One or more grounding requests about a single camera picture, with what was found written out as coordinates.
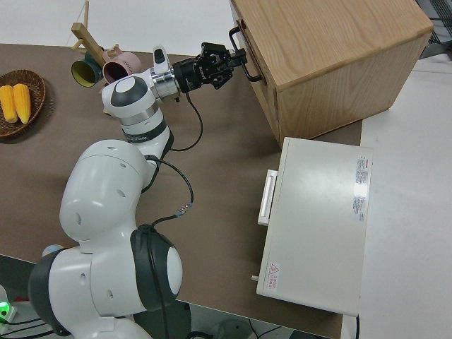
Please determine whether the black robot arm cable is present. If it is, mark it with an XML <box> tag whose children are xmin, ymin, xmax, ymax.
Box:
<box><xmin>145</xmin><ymin>92</ymin><xmax>206</xmax><ymax>321</ymax></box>

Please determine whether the white toaster oven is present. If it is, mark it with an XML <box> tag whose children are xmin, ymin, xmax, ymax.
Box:
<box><xmin>255</xmin><ymin>136</ymin><xmax>374</xmax><ymax>316</ymax></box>

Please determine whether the pink mug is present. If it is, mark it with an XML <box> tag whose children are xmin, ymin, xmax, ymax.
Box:
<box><xmin>102</xmin><ymin>51</ymin><xmax>143</xmax><ymax>87</ymax></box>

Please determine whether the white oven door handle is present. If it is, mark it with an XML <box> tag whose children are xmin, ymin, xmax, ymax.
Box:
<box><xmin>256</xmin><ymin>169</ymin><xmax>280</xmax><ymax>227</ymax></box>

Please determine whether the brown table mat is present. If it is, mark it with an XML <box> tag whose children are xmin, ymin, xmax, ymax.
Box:
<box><xmin>0</xmin><ymin>42</ymin><xmax>365</xmax><ymax>339</ymax></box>

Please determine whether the light wooden cabinet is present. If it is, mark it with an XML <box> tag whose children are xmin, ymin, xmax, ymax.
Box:
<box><xmin>229</xmin><ymin>0</ymin><xmax>435</xmax><ymax>142</ymax></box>

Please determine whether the pale blue round object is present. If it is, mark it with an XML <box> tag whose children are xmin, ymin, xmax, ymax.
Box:
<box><xmin>40</xmin><ymin>244</ymin><xmax>65</xmax><ymax>259</ymax></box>

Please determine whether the silver oven specification label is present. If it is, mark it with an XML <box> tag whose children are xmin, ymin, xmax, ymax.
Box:
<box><xmin>351</xmin><ymin>155</ymin><xmax>371</xmax><ymax>222</ymax></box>

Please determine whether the white device with green light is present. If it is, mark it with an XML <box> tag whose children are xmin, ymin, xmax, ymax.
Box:
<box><xmin>0</xmin><ymin>283</ymin><xmax>19</xmax><ymax>324</ymax></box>

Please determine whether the green mug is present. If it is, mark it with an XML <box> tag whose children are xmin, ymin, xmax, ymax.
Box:
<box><xmin>71</xmin><ymin>51</ymin><xmax>105</xmax><ymax>89</ymax></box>

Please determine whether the wooden mug tree stand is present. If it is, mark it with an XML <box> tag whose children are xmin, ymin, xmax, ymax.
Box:
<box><xmin>70</xmin><ymin>0</ymin><xmax>121</xmax><ymax>116</ymax></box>

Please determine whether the black metal drawer handle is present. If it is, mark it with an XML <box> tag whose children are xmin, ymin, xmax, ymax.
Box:
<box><xmin>228</xmin><ymin>27</ymin><xmax>264</xmax><ymax>83</ymax></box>

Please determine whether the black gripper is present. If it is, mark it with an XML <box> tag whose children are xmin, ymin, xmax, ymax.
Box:
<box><xmin>173</xmin><ymin>42</ymin><xmax>248</xmax><ymax>95</ymax></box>

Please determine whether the grey round container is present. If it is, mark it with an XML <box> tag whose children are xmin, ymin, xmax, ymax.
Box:
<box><xmin>210</xmin><ymin>319</ymin><xmax>256</xmax><ymax>339</ymax></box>

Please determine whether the black mesh object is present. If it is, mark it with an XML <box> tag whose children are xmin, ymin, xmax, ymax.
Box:
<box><xmin>420</xmin><ymin>0</ymin><xmax>452</xmax><ymax>58</ymax></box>

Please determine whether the woven brown basket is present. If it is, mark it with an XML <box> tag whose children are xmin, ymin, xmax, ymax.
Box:
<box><xmin>0</xmin><ymin>69</ymin><xmax>47</xmax><ymax>139</ymax></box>

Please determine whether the yellow corn cob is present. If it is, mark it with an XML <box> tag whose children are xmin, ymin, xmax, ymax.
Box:
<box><xmin>12</xmin><ymin>83</ymin><xmax>32</xmax><ymax>125</ymax></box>
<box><xmin>0</xmin><ymin>85</ymin><xmax>18</xmax><ymax>124</ymax></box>

